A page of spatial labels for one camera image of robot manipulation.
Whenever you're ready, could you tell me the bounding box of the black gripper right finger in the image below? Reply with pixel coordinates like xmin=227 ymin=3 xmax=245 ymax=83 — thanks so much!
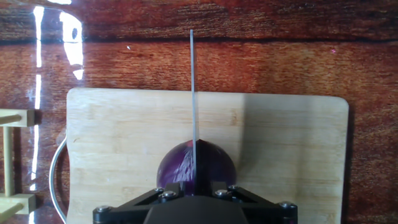
xmin=211 ymin=181 xmax=299 ymax=224

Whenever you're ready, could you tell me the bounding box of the bamboo cutting board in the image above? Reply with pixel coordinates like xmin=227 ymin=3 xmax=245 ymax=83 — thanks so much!
xmin=49 ymin=88 xmax=349 ymax=224

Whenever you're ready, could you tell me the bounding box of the wooden knife rack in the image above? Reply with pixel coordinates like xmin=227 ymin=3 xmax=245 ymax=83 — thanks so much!
xmin=0 ymin=108 xmax=37 ymax=223

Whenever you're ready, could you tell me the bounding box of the steel cleaver knife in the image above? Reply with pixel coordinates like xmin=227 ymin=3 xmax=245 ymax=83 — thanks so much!
xmin=189 ymin=29 xmax=201 ymax=195

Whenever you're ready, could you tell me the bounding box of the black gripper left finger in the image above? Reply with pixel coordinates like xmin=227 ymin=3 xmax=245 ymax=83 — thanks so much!
xmin=92 ymin=182 xmax=188 ymax=224

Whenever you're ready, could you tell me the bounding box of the glossy wood-grain table mat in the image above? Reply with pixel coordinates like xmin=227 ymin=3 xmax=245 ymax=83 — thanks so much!
xmin=0 ymin=0 xmax=398 ymax=224

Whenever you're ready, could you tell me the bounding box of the purple onion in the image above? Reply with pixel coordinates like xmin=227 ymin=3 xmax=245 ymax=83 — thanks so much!
xmin=156 ymin=139 xmax=238 ymax=196

